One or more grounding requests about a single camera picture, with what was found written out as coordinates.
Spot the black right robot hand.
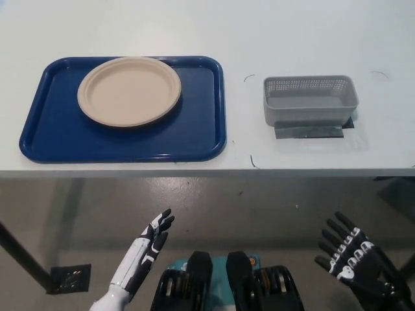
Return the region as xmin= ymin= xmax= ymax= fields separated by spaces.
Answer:
xmin=313 ymin=211 xmax=411 ymax=311

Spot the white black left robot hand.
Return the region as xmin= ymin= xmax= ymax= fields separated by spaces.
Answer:
xmin=108 ymin=208 xmax=176 ymax=295

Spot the beige paper plate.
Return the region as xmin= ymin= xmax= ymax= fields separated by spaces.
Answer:
xmin=77 ymin=56 xmax=182 ymax=128

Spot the blue plastic tray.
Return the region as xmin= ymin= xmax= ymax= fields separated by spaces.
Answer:
xmin=19 ymin=55 xmax=227 ymax=163

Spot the black table leg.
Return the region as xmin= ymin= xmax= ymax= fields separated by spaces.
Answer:
xmin=398 ymin=252 xmax=415 ymax=284
xmin=0 ymin=220 xmax=54 ymax=292

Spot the grey perforated plastic basket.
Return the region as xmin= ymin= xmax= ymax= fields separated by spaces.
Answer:
xmin=262 ymin=75 xmax=360 ymax=127

